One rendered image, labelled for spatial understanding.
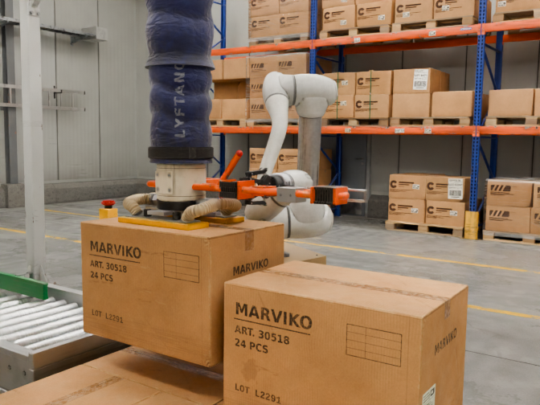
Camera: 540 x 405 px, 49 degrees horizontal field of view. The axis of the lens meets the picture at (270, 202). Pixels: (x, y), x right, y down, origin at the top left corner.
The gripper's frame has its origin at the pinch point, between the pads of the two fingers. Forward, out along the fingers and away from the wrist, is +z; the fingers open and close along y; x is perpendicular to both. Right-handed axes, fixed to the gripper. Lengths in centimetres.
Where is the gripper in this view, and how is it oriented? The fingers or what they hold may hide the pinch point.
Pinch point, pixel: (239, 189)
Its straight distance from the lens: 194.6
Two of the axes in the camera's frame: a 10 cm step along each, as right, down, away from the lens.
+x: -8.3, -0.7, 5.6
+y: -0.2, 9.9, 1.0
